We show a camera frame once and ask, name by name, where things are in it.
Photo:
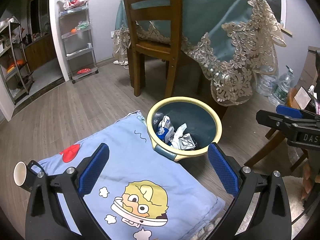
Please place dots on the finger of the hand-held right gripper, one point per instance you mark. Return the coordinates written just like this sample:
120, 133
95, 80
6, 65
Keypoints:
287, 110
272, 118

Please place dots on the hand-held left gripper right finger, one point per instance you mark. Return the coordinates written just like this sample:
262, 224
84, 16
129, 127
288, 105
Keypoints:
222, 170

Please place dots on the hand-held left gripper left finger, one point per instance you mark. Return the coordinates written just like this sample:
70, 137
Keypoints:
93, 170

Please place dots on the silver foil packet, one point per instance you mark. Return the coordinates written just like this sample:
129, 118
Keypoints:
187, 142

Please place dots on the blue bin with yellow rim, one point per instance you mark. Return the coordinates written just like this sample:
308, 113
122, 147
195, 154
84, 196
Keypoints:
200, 120

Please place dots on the white tissue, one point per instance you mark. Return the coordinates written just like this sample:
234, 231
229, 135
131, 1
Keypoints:
178, 132

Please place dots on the blue wet wipes packet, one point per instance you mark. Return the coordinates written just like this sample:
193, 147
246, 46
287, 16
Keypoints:
165, 127

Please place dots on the clear plastic water bottle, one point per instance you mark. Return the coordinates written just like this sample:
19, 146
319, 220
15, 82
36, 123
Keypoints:
266, 85
285, 87

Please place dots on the cartoon printed blue cushion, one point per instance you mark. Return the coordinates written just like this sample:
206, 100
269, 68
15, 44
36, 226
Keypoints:
120, 155

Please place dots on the wooden stool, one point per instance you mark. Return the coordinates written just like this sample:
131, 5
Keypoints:
265, 153

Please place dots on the black ceramic mug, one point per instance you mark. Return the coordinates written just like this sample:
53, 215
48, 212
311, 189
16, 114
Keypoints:
20, 173

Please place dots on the red plastic plate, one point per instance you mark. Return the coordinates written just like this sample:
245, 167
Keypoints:
84, 71

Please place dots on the white power strip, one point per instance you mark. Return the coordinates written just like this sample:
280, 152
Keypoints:
120, 62

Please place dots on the white rolling trolley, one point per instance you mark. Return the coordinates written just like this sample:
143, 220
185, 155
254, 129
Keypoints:
80, 55

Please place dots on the teal lace tablecloth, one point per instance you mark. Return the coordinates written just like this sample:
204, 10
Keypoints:
212, 17

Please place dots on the metal shelf rack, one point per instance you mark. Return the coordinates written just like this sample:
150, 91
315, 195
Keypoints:
18, 66

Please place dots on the wooden kitchen cabinet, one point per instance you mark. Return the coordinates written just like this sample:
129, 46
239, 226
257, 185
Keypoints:
40, 52

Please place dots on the orange plastic basket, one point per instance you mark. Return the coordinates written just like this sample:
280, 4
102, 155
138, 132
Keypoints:
15, 66

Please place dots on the wooden chair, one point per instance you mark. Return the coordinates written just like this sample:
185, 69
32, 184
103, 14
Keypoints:
155, 47

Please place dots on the green plastic packet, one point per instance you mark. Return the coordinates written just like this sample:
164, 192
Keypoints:
82, 25

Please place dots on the white wall socket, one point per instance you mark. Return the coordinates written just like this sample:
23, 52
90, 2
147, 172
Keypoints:
112, 34

